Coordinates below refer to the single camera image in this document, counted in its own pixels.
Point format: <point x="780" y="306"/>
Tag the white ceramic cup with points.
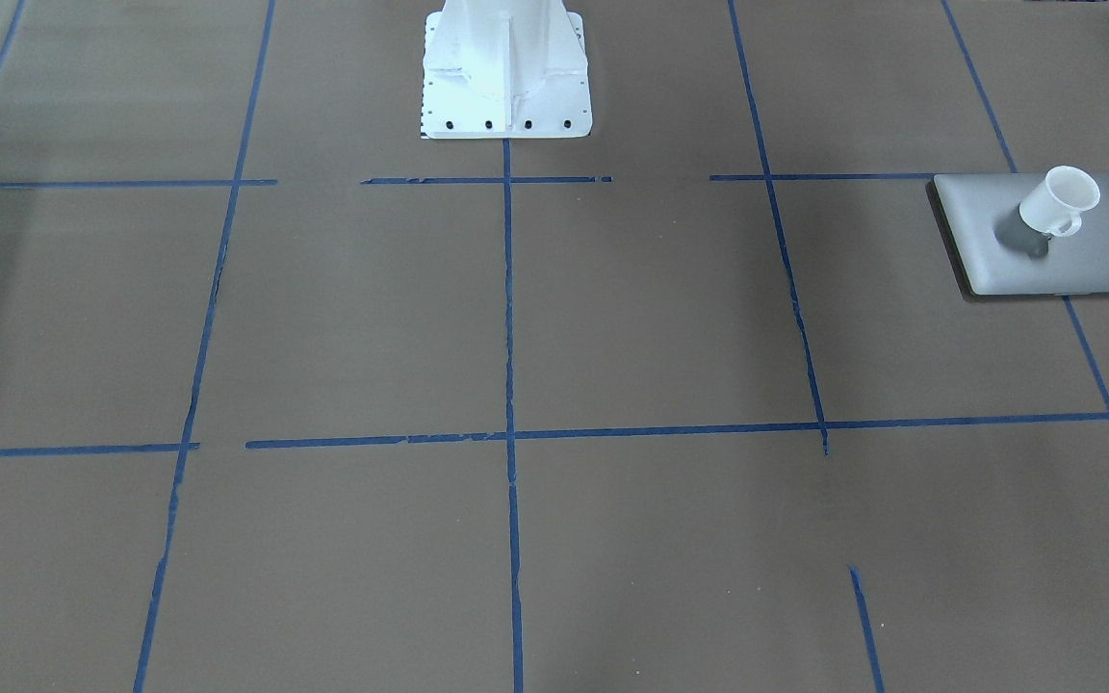
<point x="1057" y="204"/>

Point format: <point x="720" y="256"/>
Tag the grey closed laptop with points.
<point x="999" y="255"/>

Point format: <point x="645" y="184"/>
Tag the white pedestal column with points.
<point x="505" y="69"/>

